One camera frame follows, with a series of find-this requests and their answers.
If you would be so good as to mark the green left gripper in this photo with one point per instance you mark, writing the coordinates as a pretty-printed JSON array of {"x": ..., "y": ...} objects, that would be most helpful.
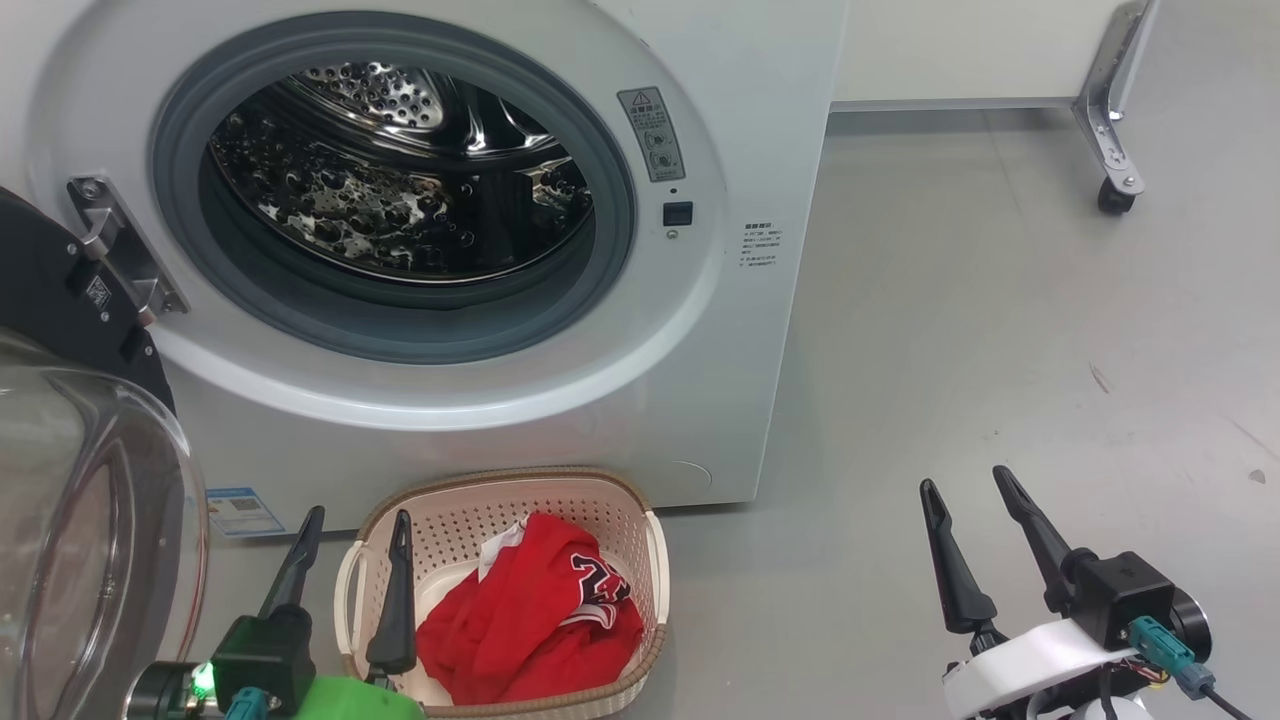
[{"x": 360, "y": 700}]

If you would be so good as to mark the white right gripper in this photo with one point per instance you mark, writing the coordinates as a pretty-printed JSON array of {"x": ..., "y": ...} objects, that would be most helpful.
[{"x": 1030, "y": 660}]

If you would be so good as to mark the red sports jersey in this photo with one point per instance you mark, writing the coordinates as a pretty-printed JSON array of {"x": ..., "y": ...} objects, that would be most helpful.
[{"x": 520, "y": 620}]

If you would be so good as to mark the washing machine glass door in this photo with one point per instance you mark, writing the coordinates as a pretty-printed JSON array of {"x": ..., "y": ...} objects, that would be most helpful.
[{"x": 60, "y": 500}]

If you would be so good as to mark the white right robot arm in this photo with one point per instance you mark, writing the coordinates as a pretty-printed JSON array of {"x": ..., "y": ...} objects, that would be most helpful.
[{"x": 1100, "y": 710}]

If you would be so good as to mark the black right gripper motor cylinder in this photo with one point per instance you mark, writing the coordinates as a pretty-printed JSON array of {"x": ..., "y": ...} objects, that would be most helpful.
[{"x": 1193, "y": 625}]

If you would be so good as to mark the cream perforated plastic laundry basket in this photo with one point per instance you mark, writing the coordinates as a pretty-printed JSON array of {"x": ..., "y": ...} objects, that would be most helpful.
[{"x": 590, "y": 500}]

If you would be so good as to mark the grey rubber door gasket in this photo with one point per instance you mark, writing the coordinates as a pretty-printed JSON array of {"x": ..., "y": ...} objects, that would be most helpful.
[{"x": 400, "y": 325}]

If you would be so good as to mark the white front-load washing machine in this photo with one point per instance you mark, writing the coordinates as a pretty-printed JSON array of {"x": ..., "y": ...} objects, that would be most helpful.
[{"x": 600, "y": 420}]

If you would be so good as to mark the steel perforated washer drum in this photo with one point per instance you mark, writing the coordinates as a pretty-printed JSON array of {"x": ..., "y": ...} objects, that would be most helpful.
[{"x": 350, "y": 210}]

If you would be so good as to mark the metal door hinge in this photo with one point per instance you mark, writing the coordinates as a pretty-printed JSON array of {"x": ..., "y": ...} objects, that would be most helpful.
[{"x": 125, "y": 250}]

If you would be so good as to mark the black door latch socket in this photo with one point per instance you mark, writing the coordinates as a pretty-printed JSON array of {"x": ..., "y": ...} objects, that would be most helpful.
[{"x": 678, "y": 214}]

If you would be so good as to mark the blue energy label sticker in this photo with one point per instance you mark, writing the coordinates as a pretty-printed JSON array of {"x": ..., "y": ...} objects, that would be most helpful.
[{"x": 243, "y": 512}]

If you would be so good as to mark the round white drain filter cover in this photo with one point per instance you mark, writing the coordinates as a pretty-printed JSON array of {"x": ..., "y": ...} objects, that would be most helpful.
[{"x": 692, "y": 475}]

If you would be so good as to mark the small black text sticker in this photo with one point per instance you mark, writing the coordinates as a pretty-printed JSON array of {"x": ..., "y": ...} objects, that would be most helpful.
[{"x": 761, "y": 248}]

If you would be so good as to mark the metal cart leg with caster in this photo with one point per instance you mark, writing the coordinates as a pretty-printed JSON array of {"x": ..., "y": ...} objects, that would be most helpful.
[{"x": 1110, "y": 110}]

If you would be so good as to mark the white cabinet panel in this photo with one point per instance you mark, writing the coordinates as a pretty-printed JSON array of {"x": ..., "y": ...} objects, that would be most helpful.
[{"x": 960, "y": 50}]

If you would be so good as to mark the grey warning sticker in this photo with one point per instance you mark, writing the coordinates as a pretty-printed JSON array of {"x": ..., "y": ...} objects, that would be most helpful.
[{"x": 651, "y": 134}]

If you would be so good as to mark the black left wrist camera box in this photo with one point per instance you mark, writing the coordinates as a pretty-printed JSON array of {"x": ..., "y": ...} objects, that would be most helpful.
[{"x": 262, "y": 655}]

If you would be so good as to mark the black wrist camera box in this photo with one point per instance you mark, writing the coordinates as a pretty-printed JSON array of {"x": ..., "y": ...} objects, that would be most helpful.
[
  {"x": 262, "y": 655},
  {"x": 1120, "y": 595}
]

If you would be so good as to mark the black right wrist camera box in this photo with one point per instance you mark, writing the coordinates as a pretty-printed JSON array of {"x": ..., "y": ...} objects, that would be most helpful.
[{"x": 1120, "y": 595}]

